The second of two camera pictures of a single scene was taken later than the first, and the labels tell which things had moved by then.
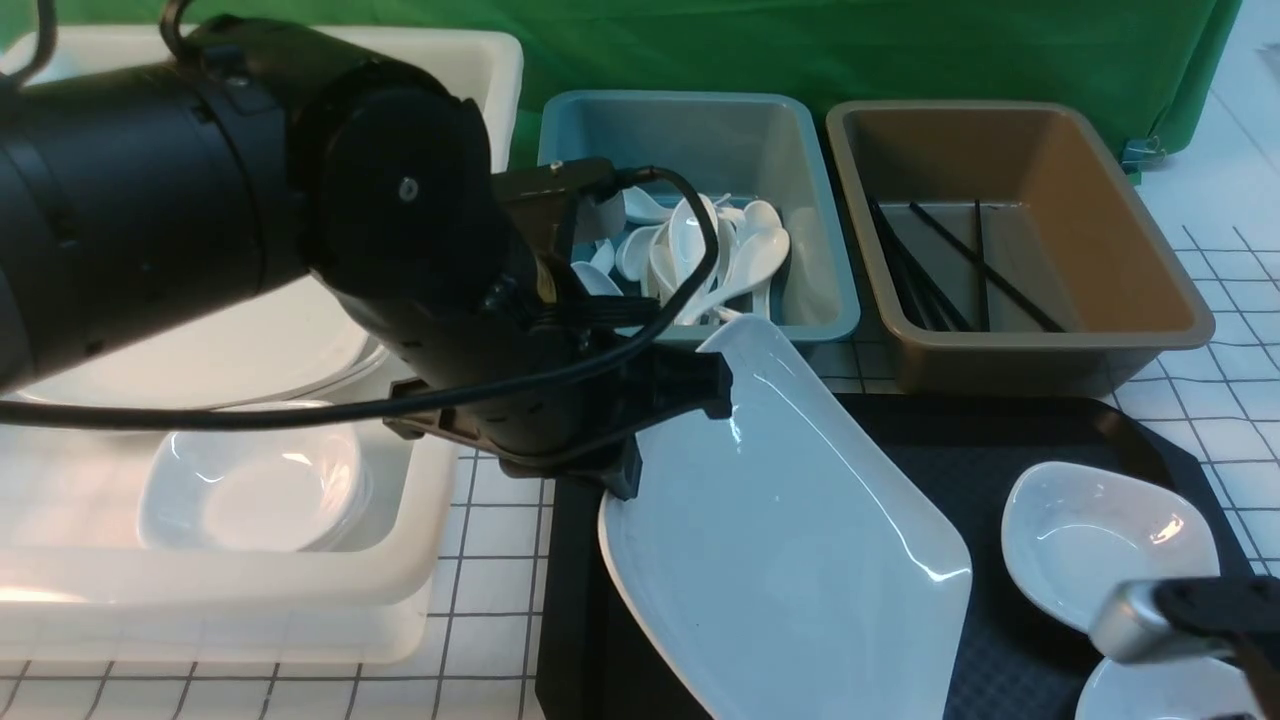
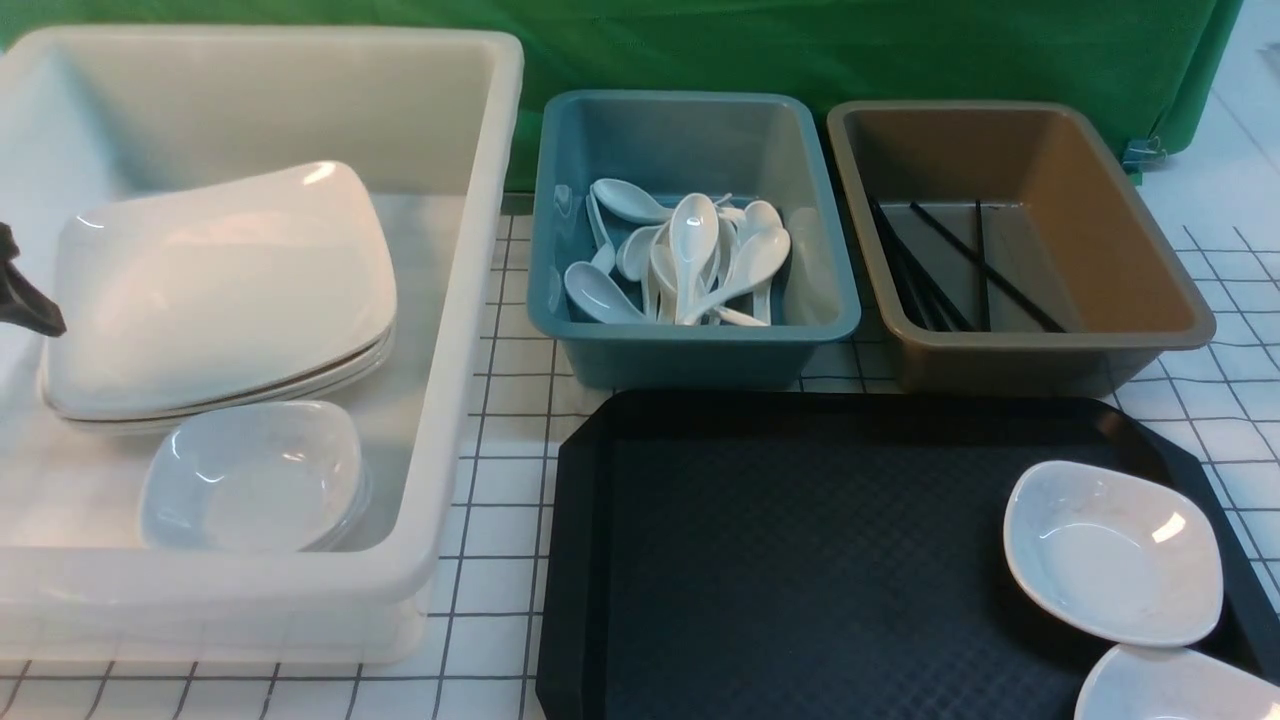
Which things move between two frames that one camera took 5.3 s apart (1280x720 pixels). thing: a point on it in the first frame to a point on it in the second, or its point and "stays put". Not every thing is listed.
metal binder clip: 1142,155 stays put
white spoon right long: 764,259 stays put
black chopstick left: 919,288 stays put
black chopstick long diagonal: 1019,295 stays put
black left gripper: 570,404 to 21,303
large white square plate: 786,562 to 278,288
